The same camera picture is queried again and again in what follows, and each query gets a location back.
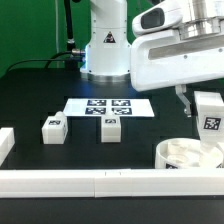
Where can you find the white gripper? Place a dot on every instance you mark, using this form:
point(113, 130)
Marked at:
point(162, 59)

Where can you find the white marker sheet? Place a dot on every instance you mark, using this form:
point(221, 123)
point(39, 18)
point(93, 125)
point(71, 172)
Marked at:
point(80, 107)

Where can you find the white U-shaped fence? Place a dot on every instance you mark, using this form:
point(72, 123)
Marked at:
point(104, 183)

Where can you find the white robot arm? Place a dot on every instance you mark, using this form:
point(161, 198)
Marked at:
point(108, 54)

